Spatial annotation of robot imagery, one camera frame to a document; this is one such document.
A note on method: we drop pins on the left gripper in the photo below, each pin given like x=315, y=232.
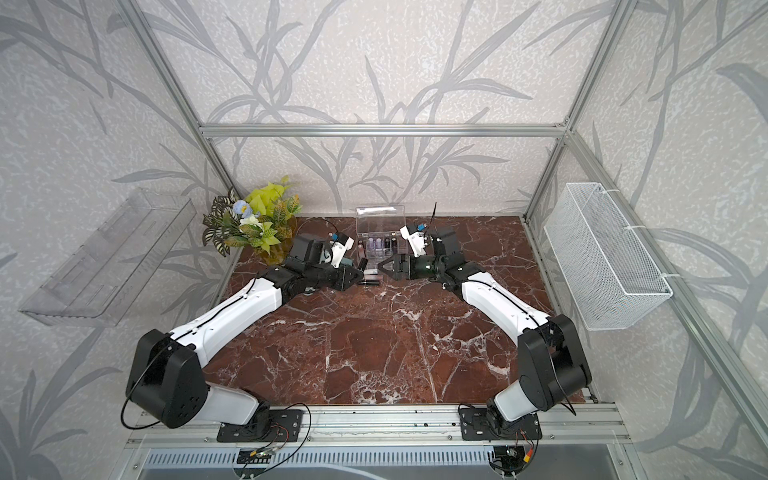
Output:
x=344, y=278

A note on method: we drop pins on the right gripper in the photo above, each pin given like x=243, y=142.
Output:
x=397, y=262

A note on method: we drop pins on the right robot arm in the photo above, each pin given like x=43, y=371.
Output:
x=552, y=365

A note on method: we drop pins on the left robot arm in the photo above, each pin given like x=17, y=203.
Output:
x=168, y=377

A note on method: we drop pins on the clear acrylic lipstick organizer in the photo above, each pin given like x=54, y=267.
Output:
x=380, y=221

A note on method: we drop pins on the artificial plant in vase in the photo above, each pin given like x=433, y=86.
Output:
x=265, y=220

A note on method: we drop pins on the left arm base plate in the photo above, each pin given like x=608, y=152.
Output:
x=273, y=425

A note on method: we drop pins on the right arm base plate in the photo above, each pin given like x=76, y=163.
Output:
x=487, y=424

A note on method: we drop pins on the white wire mesh basket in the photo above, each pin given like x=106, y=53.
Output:
x=609, y=272

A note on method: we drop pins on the aluminium front rail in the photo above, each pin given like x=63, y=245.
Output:
x=405, y=425

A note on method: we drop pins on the clear plastic wall shelf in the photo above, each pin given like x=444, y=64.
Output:
x=98, y=284

